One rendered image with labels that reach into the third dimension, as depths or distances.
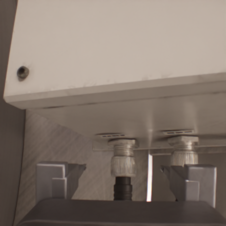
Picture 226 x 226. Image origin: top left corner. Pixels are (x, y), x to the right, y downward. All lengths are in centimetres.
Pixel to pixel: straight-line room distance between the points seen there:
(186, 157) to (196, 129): 2
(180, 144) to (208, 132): 2
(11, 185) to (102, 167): 7
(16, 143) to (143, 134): 12
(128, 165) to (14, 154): 11
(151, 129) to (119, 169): 3
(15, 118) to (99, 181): 9
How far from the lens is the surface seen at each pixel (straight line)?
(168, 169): 16
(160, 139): 18
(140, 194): 21
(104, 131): 16
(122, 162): 17
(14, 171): 25
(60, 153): 24
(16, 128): 25
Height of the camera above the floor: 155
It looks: 4 degrees down
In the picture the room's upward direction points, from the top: 45 degrees clockwise
